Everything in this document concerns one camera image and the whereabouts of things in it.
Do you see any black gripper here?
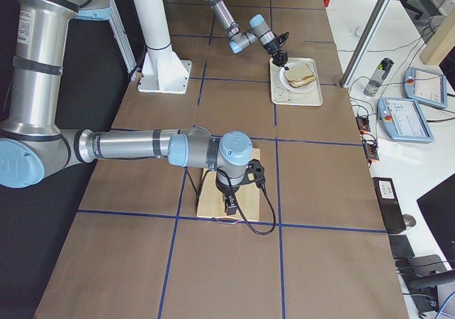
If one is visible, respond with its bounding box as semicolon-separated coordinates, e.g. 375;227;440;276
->
215;168;242;215
262;38;288;67

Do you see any bread slice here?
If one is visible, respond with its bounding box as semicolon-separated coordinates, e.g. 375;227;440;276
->
284;63;316;88

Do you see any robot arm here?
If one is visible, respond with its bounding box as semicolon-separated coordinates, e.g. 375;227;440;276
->
205;0;289;67
1;20;254;222

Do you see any bamboo cutting board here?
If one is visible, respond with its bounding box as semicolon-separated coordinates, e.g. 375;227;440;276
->
196;146;262;222

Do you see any clear water bottle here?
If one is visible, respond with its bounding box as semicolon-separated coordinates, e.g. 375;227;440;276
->
363;58;394;97

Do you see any orange black connector strip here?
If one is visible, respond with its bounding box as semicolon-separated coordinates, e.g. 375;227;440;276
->
355;115;380;165

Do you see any near teach pendant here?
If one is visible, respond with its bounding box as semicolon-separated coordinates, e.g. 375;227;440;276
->
377;97;434;143

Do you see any teach pendant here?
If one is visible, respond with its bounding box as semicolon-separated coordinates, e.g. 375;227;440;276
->
377;97;434;143
403;67;448;109

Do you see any far teach pendant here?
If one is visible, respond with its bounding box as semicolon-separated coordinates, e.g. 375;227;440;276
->
403;67;448;109

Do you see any black power brick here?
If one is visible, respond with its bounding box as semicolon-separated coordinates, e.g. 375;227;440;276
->
372;177;406;234

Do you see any black monitor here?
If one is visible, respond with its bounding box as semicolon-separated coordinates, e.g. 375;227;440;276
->
417;175;454;266

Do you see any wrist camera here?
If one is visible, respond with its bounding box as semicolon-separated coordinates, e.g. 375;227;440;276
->
244;159;266;189
277;32;289;46

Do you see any metal board handle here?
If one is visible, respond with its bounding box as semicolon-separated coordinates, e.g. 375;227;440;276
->
211;217;242;225

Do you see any black camera cable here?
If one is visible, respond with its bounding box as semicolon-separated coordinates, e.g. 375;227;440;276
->
227;182;279;235

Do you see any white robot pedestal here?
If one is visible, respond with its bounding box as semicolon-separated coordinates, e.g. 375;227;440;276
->
134;0;192;94

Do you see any aluminium frame post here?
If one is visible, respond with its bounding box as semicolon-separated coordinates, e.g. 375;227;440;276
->
340;0;392;88

